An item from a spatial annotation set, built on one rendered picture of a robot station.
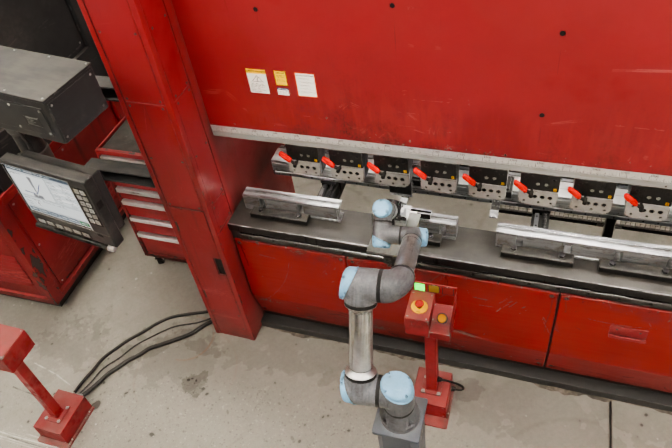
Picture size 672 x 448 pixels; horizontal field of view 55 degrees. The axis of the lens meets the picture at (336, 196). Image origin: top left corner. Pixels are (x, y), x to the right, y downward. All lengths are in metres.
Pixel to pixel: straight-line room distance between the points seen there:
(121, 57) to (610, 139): 1.83
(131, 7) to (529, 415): 2.59
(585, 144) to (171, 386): 2.50
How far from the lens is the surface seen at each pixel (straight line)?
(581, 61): 2.30
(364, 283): 2.18
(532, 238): 2.88
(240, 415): 3.58
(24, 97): 2.43
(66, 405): 3.83
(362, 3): 2.31
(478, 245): 2.94
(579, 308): 3.02
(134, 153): 3.62
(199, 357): 3.84
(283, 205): 3.12
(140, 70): 2.63
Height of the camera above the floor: 3.07
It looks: 43 degrees down
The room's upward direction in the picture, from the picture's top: 9 degrees counter-clockwise
